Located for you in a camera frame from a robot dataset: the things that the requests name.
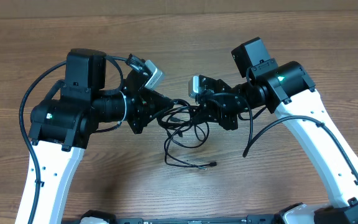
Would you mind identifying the black right camera cable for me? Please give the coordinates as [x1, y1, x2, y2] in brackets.
[206, 92, 358, 209]

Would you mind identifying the black left camera cable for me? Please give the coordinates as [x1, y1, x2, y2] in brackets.
[18, 55, 129, 224]

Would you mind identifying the black camera cable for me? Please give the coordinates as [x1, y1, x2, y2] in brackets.
[18, 55, 129, 224]
[206, 92, 358, 209]

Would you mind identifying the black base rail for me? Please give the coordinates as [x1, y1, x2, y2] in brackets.
[62, 202, 319, 224]

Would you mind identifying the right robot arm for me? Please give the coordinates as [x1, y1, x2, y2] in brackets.
[188, 37, 358, 223]

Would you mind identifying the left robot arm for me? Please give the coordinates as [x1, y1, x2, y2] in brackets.
[16, 49, 173, 223]

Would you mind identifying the black USB cable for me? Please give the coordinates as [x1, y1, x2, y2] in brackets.
[156, 98, 218, 170]

